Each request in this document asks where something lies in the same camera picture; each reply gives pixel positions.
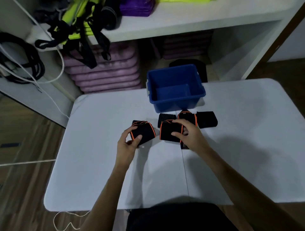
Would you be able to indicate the person's left hand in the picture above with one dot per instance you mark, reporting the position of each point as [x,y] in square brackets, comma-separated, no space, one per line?
[125,152]

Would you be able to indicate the person's right hand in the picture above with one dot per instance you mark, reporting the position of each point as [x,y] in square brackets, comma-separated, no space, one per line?
[194,140]

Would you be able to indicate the person's left thumb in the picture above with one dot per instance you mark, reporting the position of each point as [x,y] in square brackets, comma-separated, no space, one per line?
[137,140]

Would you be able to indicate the person's right thumb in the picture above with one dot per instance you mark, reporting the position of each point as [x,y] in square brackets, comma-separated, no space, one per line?
[177,135]

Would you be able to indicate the person's right middle finger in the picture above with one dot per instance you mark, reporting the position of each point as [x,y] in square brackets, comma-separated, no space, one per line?
[186,131]

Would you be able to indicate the black wrist wrap orange trim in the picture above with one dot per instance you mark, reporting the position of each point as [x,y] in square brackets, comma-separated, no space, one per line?
[169,131]
[188,116]
[144,132]

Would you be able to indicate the person's left forearm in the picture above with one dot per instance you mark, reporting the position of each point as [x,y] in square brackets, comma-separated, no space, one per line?
[107,200]

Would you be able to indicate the person's right forearm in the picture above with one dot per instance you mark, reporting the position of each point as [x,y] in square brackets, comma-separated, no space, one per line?
[245,190]

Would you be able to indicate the black ribbed wrist wrap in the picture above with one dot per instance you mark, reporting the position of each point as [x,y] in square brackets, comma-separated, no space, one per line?
[165,117]

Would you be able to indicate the plain black wrist wrap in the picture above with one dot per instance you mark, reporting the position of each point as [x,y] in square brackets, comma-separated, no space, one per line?
[207,119]

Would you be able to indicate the blue plastic bin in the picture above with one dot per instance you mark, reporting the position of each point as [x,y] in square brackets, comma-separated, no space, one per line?
[175,88]

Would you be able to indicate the stack of purple cushions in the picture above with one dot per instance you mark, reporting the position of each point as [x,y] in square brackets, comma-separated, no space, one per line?
[112,73]

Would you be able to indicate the person's black clothing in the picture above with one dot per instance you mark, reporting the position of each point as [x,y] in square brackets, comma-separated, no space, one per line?
[178,217]

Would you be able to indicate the stack of dark purple mats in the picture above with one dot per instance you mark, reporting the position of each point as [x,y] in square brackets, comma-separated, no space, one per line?
[187,45]

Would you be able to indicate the black rolled band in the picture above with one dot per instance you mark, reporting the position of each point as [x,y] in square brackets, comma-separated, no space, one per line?
[110,14]

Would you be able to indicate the purple bag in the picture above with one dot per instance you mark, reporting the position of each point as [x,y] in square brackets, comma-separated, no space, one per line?
[137,7]

